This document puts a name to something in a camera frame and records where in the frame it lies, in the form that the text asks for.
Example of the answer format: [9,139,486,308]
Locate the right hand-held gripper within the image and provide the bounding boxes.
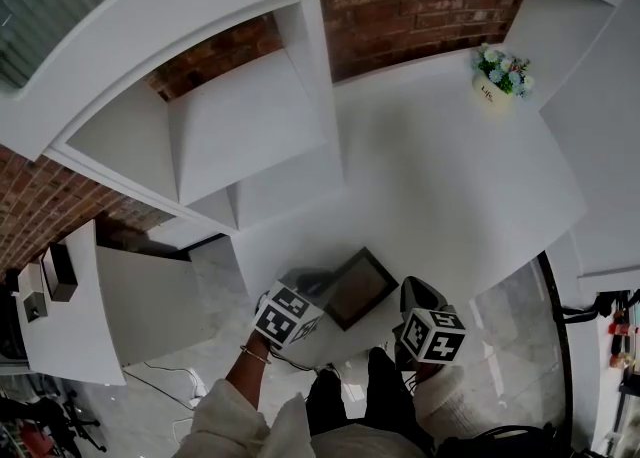
[392,274,468,366]

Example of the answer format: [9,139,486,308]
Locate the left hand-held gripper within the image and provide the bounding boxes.
[253,267,339,350]

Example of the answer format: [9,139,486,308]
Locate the dark picture frame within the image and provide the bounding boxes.
[324,245,401,332]

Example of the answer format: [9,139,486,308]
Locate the white shelf compartment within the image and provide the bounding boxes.
[44,10,334,210]

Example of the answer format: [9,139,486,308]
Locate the person's left forearm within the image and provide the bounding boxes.
[222,331,275,417]

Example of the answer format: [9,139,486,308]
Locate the person's black trousers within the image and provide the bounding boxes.
[303,345,417,438]

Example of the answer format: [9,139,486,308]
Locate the white power strip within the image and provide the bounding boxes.
[188,368,210,399]

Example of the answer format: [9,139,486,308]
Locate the black bag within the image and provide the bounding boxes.
[438,423,571,458]

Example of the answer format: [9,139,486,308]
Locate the person's white sweater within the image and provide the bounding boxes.
[174,379,441,458]

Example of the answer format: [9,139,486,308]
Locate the white shelving unit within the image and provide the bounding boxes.
[0,0,640,367]

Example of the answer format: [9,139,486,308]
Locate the rack with small bottles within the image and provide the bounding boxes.
[594,288,640,452]

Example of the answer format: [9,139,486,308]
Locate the white side table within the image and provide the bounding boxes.
[17,218,211,387]

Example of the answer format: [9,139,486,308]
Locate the dark brown open box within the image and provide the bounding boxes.
[40,241,80,303]

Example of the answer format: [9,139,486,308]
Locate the black office chair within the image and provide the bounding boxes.
[0,385,109,458]

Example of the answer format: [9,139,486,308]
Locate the white pot with flowers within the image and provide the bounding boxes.
[471,43,535,120]

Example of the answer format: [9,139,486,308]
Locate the grey white box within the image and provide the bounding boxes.
[17,261,50,323]

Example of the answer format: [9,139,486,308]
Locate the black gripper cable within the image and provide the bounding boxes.
[269,348,346,380]
[402,368,427,397]

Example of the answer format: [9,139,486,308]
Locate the thin gold bracelet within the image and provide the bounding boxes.
[239,344,273,365]

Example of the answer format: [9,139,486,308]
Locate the white floor cable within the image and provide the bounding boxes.
[124,359,211,412]

